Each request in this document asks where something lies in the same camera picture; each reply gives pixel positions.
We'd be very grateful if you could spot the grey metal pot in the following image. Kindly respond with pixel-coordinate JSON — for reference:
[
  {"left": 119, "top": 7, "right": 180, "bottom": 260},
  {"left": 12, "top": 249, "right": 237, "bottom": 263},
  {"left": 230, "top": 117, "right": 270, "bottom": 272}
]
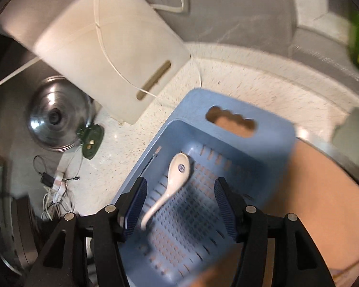
[{"left": 0, "top": 158, "right": 41, "bottom": 277}]

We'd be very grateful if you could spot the green lid stand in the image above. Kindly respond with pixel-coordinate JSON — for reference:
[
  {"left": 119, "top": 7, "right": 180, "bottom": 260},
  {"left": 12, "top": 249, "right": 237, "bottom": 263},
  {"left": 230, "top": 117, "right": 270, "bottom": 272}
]
[{"left": 78, "top": 124, "right": 105, "bottom": 160}]

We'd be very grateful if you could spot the grey splash guard panel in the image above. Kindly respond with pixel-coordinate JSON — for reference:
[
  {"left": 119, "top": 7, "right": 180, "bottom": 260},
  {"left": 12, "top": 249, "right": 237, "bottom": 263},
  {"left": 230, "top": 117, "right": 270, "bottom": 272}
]
[{"left": 331, "top": 107, "right": 359, "bottom": 171}]

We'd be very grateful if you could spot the white cutting board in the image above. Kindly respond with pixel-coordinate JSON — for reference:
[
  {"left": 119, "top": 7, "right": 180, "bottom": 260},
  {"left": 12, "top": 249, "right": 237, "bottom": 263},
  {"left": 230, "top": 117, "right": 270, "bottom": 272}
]
[{"left": 0, "top": 0, "right": 191, "bottom": 125}]

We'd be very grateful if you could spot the blue plastic basket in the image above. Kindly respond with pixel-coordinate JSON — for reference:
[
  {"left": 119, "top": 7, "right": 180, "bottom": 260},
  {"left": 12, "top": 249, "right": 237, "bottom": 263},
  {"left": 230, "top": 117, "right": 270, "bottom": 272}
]
[{"left": 109, "top": 88, "right": 298, "bottom": 287}]

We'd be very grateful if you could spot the white ceramic spoon with logo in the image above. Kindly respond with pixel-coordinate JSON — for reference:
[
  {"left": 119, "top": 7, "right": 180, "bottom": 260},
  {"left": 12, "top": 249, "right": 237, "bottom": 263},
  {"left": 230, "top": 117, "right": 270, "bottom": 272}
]
[{"left": 140, "top": 152, "right": 192, "bottom": 231}]

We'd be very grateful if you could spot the steel pot lid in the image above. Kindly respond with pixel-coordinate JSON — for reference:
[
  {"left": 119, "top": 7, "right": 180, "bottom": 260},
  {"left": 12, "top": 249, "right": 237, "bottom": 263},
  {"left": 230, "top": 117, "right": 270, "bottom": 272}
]
[{"left": 27, "top": 76, "right": 93, "bottom": 153}]

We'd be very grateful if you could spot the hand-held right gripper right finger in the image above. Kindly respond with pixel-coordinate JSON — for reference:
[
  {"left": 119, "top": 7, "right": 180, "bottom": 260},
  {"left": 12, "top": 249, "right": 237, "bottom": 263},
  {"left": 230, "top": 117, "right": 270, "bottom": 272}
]
[{"left": 214, "top": 177, "right": 337, "bottom": 287}]

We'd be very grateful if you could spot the peach mat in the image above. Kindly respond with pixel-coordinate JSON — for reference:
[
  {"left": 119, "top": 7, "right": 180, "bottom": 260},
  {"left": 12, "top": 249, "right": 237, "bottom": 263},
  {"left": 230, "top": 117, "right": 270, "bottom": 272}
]
[{"left": 191, "top": 139, "right": 359, "bottom": 287}]

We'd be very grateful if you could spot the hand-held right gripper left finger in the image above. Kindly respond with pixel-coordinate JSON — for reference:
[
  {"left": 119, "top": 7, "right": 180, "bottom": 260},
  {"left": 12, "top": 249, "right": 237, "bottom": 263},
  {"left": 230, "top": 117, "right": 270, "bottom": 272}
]
[{"left": 18, "top": 177, "right": 148, "bottom": 287}]

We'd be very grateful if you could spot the tangled cable bundle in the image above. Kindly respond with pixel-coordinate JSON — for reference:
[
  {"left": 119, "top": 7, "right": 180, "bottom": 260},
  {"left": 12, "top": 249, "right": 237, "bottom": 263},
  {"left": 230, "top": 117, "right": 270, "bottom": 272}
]
[{"left": 33, "top": 155, "right": 81, "bottom": 220}]

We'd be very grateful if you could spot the thin white cable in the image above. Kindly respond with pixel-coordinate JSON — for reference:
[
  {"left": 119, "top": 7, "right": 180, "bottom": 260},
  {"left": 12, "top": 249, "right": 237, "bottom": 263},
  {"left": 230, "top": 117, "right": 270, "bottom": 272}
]
[{"left": 93, "top": 0, "right": 203, "bottom": 100}]

